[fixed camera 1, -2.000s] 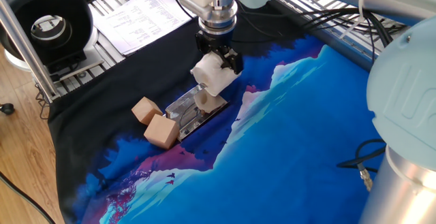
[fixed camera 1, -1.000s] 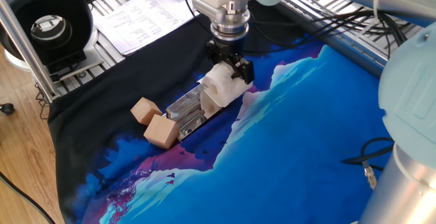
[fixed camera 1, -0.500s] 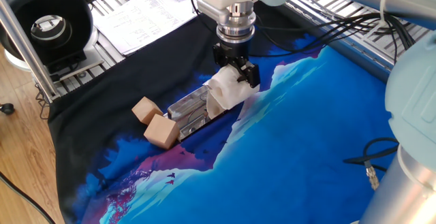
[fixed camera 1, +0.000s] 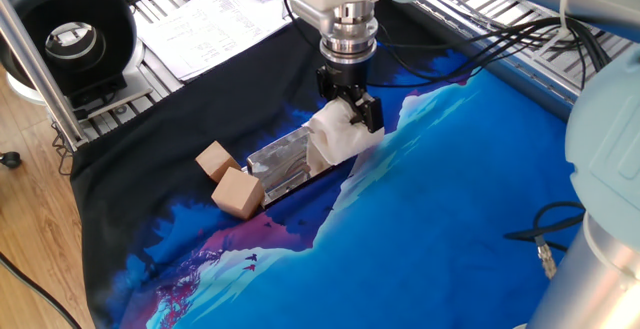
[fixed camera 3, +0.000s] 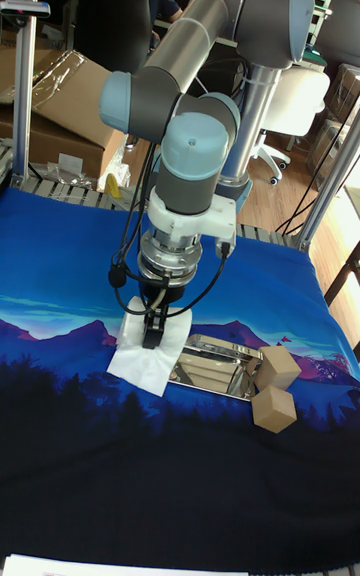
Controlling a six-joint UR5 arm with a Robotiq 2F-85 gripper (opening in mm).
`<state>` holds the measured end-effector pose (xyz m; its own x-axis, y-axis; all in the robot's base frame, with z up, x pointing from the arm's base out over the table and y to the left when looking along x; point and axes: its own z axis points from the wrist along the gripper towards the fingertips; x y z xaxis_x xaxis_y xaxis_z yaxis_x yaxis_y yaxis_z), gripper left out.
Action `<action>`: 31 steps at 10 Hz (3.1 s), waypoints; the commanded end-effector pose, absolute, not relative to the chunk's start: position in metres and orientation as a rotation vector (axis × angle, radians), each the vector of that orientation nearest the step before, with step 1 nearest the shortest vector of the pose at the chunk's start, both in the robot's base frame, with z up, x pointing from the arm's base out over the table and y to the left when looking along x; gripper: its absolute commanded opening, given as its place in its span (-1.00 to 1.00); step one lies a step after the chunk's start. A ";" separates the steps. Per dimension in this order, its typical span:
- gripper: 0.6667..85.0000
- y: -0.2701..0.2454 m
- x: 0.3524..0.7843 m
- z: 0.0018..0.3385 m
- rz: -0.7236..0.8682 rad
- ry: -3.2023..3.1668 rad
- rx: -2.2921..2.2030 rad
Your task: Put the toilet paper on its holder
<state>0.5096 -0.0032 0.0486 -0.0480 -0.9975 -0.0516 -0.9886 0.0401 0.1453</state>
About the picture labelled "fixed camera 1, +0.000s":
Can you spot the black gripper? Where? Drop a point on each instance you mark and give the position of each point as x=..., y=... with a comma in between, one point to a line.
x=347, y=76

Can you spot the white toilet paper roll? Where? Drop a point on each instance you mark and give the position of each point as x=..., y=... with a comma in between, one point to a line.
x=340, y=139

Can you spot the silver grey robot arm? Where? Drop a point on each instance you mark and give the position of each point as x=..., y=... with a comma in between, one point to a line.
x=605, y=134

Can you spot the chrome toilet paper holder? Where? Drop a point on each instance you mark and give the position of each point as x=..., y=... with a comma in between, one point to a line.
x=280, y=164

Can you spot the blue mountain print cloth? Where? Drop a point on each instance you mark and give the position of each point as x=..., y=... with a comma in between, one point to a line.
x=425, y=209

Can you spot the wooden cube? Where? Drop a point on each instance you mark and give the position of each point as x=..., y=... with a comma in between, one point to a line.
x=216, y=160
x=237, y=194

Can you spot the white printed paper sheets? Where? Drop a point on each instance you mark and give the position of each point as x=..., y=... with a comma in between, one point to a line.
x=215, y=29

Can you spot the black caster wheel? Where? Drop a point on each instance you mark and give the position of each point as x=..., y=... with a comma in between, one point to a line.
x=10, y=159

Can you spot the long aluminium frame post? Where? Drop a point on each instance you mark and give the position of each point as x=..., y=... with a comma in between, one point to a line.
x=35, y=69

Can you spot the black round duct fan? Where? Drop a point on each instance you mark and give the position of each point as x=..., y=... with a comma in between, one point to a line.
x=30, y=14

